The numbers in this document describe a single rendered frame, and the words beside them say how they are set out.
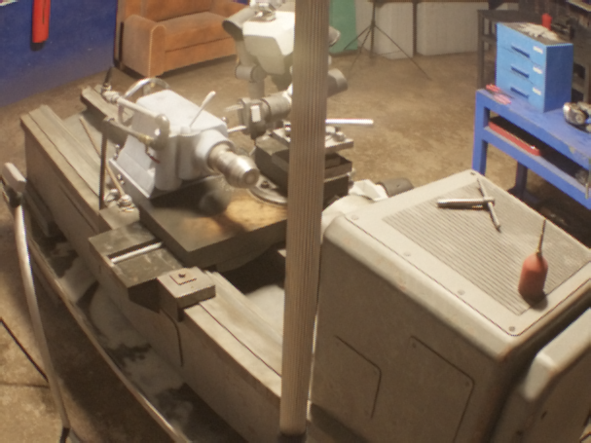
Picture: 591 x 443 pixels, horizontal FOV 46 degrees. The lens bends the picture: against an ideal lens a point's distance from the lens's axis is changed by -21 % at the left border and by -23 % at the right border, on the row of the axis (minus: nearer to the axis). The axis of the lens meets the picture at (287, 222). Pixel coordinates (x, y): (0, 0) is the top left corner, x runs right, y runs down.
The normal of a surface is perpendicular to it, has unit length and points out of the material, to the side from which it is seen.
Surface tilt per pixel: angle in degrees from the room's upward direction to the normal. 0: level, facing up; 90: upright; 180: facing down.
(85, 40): 90
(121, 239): 0
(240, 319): 0
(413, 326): 90
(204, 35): 90
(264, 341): 0
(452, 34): 90
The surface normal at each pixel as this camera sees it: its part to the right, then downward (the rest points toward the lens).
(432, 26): 0.59, 0.43
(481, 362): -0.81, 0.28
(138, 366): 0.03, -0.86
